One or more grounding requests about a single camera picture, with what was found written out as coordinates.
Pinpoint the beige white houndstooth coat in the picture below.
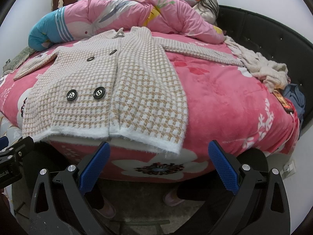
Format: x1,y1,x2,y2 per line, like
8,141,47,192
14,27,241,154

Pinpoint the grey patterned mat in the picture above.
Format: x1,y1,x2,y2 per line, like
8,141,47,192
3,47,36,76

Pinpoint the pink slipper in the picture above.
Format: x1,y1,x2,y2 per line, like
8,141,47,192
163,190,185,207

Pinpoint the pink floral bed blanket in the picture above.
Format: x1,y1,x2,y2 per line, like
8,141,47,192
1,32,300,183

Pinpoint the orange patterned package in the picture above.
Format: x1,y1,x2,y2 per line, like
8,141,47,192
273,89,294,114

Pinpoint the blue cloth at bed edge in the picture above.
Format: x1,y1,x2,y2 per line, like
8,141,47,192
282,83,306,127

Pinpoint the cream knitted garment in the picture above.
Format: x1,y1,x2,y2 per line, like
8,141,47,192
224,36,289,93

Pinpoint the black tufted headboard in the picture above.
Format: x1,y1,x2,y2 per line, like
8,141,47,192
217,5,312,134

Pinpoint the woman with long black hair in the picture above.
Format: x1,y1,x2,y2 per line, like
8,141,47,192
193,0,219,26

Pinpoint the pink and blue duvet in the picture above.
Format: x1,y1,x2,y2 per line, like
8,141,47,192
28,0,224,52

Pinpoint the white wall socket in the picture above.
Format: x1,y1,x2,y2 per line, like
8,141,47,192
281,160,297,179

